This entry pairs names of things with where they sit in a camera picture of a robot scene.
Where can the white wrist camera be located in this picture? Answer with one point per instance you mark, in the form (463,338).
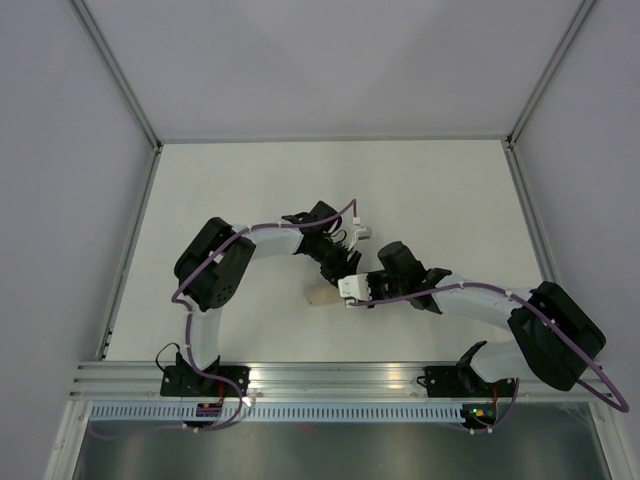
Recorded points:
(360,232)
(354,289)

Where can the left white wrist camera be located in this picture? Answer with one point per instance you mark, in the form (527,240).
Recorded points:
(360,232)

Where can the aluminium frame post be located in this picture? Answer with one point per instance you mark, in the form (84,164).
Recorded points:
(99,42)
(568,38)

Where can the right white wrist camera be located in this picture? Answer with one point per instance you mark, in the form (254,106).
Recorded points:
(354,289)

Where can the right aluminium frame post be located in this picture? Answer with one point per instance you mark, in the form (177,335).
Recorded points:
(568,38)

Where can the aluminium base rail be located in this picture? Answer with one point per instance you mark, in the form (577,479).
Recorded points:
(271,382)

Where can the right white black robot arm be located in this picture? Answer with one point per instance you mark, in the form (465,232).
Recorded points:
(533,350)

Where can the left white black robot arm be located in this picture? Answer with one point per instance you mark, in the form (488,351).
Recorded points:
(211,268)

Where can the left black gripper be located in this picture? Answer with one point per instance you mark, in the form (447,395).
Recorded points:
(340,268)

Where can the white slotted cable duct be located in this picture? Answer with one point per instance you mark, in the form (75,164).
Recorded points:
(284,412)

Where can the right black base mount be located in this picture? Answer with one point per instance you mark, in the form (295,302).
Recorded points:
(449,381)

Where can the beige cloth napkin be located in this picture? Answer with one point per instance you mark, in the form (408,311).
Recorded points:
(323,295)

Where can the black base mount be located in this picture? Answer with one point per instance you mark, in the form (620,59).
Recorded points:
(449,381)
(180,380)

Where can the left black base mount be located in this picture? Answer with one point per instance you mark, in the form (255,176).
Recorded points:
(180,380)

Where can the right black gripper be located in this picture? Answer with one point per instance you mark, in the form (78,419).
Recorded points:
(371,280)

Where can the left aluminium frame post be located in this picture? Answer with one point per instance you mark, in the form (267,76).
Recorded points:
(99,42)

